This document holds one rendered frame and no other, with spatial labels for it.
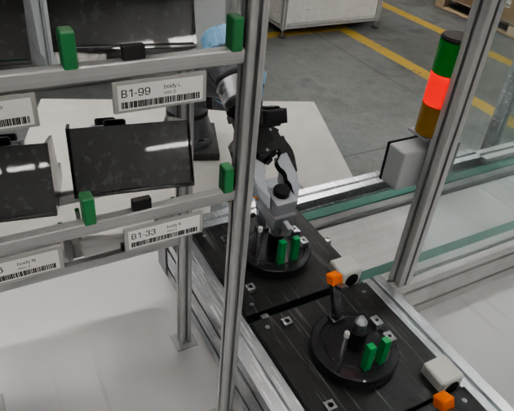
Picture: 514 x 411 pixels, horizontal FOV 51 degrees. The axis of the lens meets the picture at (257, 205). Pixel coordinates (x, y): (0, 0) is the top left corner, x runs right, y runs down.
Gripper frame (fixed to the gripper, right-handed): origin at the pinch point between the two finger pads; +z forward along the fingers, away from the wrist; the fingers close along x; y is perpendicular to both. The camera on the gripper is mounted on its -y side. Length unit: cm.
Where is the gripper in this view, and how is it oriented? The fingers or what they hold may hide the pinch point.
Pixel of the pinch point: (281, 197)
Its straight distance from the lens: 95.6
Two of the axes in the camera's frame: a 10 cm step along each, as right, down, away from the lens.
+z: 3.2, 9.3, -2.0
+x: -8.8, 2.1, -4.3
